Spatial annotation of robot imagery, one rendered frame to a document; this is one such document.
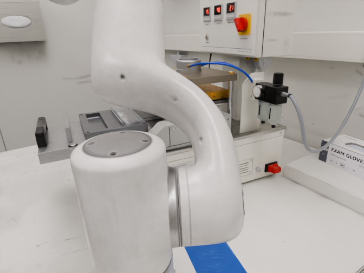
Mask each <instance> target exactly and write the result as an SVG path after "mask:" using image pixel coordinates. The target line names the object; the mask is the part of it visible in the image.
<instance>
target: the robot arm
mask: <svg viewBox="0 0 364 273"><path fill-rule="evenodd" d="M90 78H91V83H92V86H93V89H94V92H96V94H97V95H98V97H99V98H101V99H103V100H104V101H106V102H108V103H111V104H113V105H117V106H121V107H126V108H131V109H136V110H139V111H142V112H146V113H151V114H154V115H157V116H159V117H161V118H164V119H166V120H168V121H169V122H171V123H173V124H174V125H176V126H177V127H178V128H179V129H180V130H181V131H182V132H183V133H184V134H185V135H186V136H187V138H188V139H189V141H190V143H191V145H192V148H193V152H194V160H195V162H194V165H192V166H189V167H177V169H176V167H169V166H168V165H167V158H166V146H165V143H164V142H163V141H162V140H161V139H160V138H159V137H158V136H156V135H154V134H151V133H147V132H142V131H117V132H110V133H105V134H101V135H98V136H95V137H92V138H90V139H88V140H86V141H84V142H82V143H81V144H79V145H78V146H77V147H76V148H75V149H74V150H73V151H72V153H71V155H70V165H71V170H72V173H73V178H74V183H75V187H76V193H77V197H78V200H79V206H80V210H81V215H82V220H83V225H84V230H85V233H86V238H87V243H88V247H89V253H90V257H91V261H92V266H93V270H94V273H176V271H175V269H174V266H173V251H172V249H173V248H177V247H180V245H181V247H183V246H199V245H212V244H220V243H225V242H228V241H231V240H233V239H235V238H236V237H237V236H238V235H239V234H240V232H241V230H242V228H243V224H244V215H245V210H244V198H243V197H244V192H243V189H242V182H241V175H240V170H239V163H238V157H237V152H236V148H235V143H234V140H233V137H232V134H231V131H230V128H229V125H228V123H227V122H226V120H225V118H224V116H223V114H222V113H221V111H220V110H219V108H218V107H217V106H216V105H215V103H214V102H213V101H212V100H211V99H210V98H209V96H208V95H207V94H206V93H205V92H204V91H202V90H201V89H200V88H199V87H198V86H197V85H195V84H194V83H193V82H191V81H190V80H189V79H187V78H186V77H184V76H182V75H181V74H179V73H178V72H176V71H175V70H173V69H172V68H170V67H168V66H167V65H166V63H165V42H164V6H163V0H94V8H93V29H92V47H91V57H90ZM177 186H178V187H177ZM179 227H180V228H179Z"/></svg>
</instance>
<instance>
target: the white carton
mask: <svg viewBox="0 0 364 273"><path fill-rule="evenodd" d="M330 139H331V138H329V139H324V140H322V142H321V147H322V146H324V145H325V144H326V143H327V142H328V141H329V140H330ZM318 159H319V160H321V161H324V162H325V163H328V164H330V165H332V166H334V167H336V168H339V169H341V170H343V171H345V172H347V173H349V174H352V175H354V176H356V177H358V178H360V179H362V180H364V140H361V139H358V138H355V137H353V136H350V135H346V134H343V135H339V136H337V137H336V139H335V140H334V141H333V142H332V143H331V144H330V145H329V146H328V147H327V148H326V149H324V150H322V151H320V154H319V158H318Z"/></svg>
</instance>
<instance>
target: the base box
mask: <svg viewBox="0 0 364 273"><path fill-rule="evenodd" d="M283 136H284V129H283V130H279V131H274V132H270V133H265V134H261V135H256V136H251V137H248V138H243V139H238V140H234V143H235V148H236V152H237V157H238V163H239V170H240V178H241V182H242V183H244V182H247V181H251V180H254V179H257V178H261V177H265V176H268V175H271V174H276V173H280V172H281V167H280V163H281V154H282V145H283ZM166 158H167V165H168V166H169V167H176V169H177V167H189V166H192V165H194V162H195V160H194V152H193V150H190V151H185V152H180V153H176V154H171V155H167V156H166Z"/></svg>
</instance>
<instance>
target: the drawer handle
mask: <svg viewBox="0 0 364 273"><path fill-rule="evenodd" d="M46 130H48V127H47V122H46V119H45V117H39V118H38V119H37V125H36V131H35V137H36V142H37V146H38V148H40V147H46V146H47V143H46V139H45V136H46Z"/></svg>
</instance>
